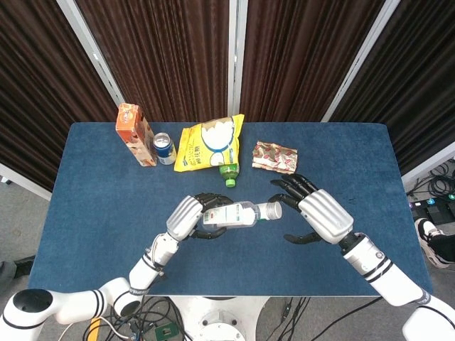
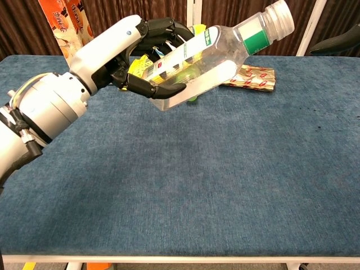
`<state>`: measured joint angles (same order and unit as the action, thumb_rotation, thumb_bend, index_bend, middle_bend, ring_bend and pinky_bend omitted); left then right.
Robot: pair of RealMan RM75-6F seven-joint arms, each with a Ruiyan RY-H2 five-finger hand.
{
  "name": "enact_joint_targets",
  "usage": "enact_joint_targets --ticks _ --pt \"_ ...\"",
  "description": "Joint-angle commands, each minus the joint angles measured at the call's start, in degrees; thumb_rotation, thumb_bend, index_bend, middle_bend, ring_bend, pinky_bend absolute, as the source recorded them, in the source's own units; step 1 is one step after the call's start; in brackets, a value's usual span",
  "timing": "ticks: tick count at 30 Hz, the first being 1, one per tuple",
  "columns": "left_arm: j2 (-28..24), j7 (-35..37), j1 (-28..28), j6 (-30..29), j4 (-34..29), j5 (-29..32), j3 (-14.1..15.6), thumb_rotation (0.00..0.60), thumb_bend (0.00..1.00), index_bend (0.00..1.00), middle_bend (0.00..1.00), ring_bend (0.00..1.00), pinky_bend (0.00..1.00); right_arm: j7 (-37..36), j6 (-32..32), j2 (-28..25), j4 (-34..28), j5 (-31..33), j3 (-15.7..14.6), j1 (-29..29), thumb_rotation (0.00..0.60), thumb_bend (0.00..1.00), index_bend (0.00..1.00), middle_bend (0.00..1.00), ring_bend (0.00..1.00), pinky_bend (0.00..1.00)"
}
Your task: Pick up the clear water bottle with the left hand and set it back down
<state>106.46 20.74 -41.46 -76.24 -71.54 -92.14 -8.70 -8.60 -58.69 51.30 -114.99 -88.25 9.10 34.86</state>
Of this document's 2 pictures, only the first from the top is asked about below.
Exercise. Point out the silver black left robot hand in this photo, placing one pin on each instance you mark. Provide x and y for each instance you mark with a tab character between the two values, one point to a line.
183	216

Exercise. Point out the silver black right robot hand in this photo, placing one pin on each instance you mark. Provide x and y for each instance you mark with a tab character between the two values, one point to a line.
327	215

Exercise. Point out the transparent plastic bottle white label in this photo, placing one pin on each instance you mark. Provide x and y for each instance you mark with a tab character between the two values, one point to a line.
231	215

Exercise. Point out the translucent white bottle cap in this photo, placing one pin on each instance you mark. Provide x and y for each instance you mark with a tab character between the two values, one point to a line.
274	210

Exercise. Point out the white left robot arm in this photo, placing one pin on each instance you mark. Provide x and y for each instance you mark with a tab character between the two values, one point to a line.
142	275

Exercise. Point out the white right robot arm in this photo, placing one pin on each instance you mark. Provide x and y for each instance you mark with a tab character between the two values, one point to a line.
387	277

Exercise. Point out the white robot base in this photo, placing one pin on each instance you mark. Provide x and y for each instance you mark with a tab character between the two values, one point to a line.
220	319

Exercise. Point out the green capped bottle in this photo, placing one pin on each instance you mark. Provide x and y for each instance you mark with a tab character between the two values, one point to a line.
229	174

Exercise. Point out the blue white drink can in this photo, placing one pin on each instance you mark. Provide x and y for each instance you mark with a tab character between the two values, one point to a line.
165	151

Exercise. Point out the yellow snack bag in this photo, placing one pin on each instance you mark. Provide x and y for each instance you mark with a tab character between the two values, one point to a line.
206	145

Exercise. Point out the blue table cloth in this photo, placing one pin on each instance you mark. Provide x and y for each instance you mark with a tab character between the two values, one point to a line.
106	220

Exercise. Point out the gold red foil packet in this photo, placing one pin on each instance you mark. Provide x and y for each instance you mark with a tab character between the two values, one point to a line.
275	157

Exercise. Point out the tall orange snack box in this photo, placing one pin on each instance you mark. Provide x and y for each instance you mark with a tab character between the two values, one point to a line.
136	142

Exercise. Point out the white black sneaker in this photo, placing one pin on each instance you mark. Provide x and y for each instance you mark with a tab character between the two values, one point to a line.
424	231

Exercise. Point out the green circuit board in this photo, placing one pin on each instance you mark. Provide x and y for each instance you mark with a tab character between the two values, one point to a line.
166	333

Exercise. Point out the brown pleated screen panel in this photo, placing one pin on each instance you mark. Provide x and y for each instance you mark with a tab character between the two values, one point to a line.
35	89
419	89
302	53
167	53

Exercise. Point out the black floor item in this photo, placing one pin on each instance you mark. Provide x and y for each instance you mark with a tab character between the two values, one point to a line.
14	268

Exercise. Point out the white screen frame post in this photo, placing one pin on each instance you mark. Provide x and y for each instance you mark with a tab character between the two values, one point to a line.
92	53
362	60
237	53

